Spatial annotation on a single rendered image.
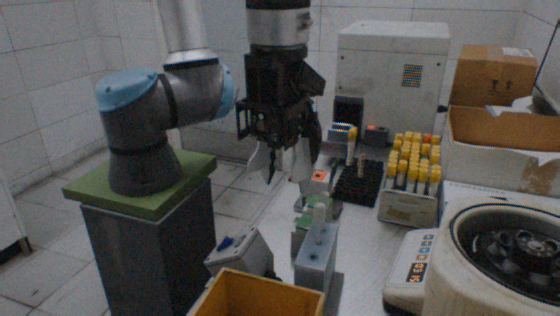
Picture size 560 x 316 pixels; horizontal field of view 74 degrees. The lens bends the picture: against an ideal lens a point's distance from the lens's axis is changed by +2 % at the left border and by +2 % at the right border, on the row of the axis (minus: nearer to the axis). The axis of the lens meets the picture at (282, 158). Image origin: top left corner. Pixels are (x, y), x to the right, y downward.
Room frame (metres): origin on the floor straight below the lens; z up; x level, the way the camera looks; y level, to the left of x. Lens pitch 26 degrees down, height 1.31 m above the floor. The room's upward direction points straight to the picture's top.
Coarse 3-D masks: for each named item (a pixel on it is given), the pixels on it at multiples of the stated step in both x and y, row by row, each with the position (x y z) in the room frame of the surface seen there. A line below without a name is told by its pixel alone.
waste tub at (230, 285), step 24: (216, 288) 0.33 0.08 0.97; (240, 288) 0.35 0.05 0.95; (264, 288) 0.34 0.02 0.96; (288, 288) 0.33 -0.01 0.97; (192, 312) 0.29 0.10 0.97; (216, 312) 0.33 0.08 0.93; (240, 312) 0.35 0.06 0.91; (264, 312) 0.34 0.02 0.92; (288, 312) 0.33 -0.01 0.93; (312, 312) 0.32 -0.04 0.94
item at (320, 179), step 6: (318, 174) 0.64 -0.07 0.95; (324, 174) 0.64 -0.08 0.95; (312, 180) 0.62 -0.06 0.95; (318, 180) 0.62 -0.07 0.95; (324, 180) 0.62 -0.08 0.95; (312, 186) 0.62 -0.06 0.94; (318, 186) 0.62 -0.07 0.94; (324, 186) 0.61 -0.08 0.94; (330, 186) 0.63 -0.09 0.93; (306, 192) 0.63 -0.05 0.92; (312, 192) 0.62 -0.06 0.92; (318, 192) 0.62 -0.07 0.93; (330, 192) 0.63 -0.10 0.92
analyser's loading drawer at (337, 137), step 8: (336, 128) 0.94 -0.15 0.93; (344, 128) 0.93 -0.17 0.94; (328, 136) 0.90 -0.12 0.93; (336, 136) 0.89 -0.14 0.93; (344, 136) 0.88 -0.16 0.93; (328, 144) 0.84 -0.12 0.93; (336, 144) 0.83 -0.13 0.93; (344, 144) 0.83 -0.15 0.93; (320, 152) 0.85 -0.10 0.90; (328, 152) 0.84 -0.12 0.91; (336, 152) 0.83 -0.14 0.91; (344, 152) 0.83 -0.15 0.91
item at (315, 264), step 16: (336, 224) 0.45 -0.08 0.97; (304, 240) 0.41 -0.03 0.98; (320, 240) 0.41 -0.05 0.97; (336, 240) 0.44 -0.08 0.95; (304, 256) 0.38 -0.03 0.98; (320, 256) 0.38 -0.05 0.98; (304, 272) 0.36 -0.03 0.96; (320, 272) 0.35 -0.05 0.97; (336, 272) 0.44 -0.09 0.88; (320, 288) 0.35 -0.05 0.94; (336, 288) 0.41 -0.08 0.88; (336, 304) 0.38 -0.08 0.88
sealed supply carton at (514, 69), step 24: (480, 48) 1.42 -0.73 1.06; (504, 48) 1.42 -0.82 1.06; (528, 48) 1.42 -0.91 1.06; (456, 72) 1.25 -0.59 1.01; (480, 72) 1.22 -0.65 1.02; (504, 72) 1.19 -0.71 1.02; (528, 72) 1.16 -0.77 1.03; (456, 96) 1.24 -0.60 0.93; (480, 96) 1.21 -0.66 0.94; (504, 96) 1.18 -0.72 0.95
